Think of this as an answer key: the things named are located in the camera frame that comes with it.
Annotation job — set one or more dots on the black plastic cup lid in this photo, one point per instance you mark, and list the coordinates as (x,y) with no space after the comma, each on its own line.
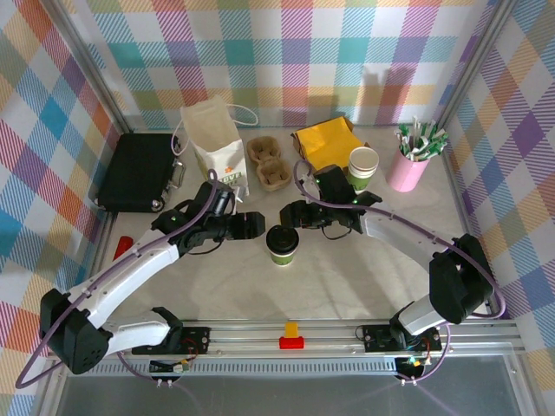
(282,239)

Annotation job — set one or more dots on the white paper takeout bag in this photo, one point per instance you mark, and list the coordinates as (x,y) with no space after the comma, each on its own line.
(217,143)

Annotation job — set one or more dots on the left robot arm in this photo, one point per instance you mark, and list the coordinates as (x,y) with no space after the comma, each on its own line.
(130,268)

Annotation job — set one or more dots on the green paper cup stack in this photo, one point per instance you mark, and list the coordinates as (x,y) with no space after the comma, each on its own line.
(363,159)

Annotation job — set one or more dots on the yellow paper napkin stack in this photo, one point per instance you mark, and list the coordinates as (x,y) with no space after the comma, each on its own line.
(327,145)

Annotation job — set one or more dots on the pink straw holder cup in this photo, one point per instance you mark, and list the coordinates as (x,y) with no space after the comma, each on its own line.
(405,173)

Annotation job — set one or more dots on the green white wrapped straw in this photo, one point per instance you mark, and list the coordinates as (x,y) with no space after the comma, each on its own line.
(433,149)
(440,138)
(401,138)
(416,130)
(431,132)

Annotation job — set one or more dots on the small red object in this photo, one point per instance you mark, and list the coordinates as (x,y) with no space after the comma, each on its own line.
(122,247)

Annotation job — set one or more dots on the black hard case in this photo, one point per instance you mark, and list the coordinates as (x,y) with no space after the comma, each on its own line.
(134,169)

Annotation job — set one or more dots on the red and yellow clamp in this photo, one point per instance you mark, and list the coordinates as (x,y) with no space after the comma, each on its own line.
(291,342)

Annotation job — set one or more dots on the small black controller board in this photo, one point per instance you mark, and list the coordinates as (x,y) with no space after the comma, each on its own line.
(412,366)
(171,367)

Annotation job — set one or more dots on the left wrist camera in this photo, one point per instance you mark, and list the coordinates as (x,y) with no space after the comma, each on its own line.
(236,197)

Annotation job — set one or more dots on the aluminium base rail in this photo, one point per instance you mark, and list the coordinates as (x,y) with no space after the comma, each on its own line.
(251,342)

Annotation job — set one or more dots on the aluminium frame post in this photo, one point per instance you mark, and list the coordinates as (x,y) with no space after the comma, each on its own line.
(473,65)
(94,65)

